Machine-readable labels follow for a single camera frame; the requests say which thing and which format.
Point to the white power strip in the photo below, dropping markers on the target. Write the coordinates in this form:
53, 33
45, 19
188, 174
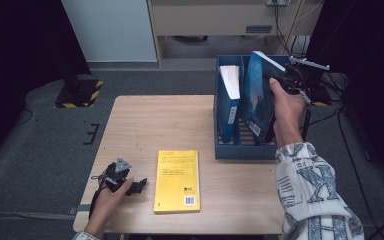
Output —
277, 2

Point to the glossy blue book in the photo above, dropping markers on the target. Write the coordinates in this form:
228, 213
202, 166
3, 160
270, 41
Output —
256, 100

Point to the blue plastic file rack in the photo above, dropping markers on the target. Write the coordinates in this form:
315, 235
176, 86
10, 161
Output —
240, 153

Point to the white cabinet panel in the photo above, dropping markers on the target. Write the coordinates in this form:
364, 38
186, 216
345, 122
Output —
113, 30

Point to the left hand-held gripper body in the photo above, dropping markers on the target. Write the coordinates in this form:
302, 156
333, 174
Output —
116, 173

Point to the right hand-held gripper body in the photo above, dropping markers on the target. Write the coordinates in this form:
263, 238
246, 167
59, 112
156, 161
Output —
308, 78

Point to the yellow book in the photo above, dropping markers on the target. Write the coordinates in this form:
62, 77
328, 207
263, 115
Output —
176, 186

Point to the person's left hand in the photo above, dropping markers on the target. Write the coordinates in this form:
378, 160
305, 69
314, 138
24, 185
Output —
113, 200

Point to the person's right hand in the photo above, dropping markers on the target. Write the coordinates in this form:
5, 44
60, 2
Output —
288, 110

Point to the black stand with striped base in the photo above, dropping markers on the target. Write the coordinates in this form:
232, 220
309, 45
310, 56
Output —
321, 97
80, 95

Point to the grey tape strip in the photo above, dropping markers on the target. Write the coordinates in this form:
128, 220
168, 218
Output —
78, 209

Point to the black curtain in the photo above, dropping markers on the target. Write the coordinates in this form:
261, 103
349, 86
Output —
373, 50
20, 40

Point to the thick blue-spine book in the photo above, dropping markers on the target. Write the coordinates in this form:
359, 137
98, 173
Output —
228, 116

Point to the beige desk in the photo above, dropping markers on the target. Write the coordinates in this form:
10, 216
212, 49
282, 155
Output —
213, 20

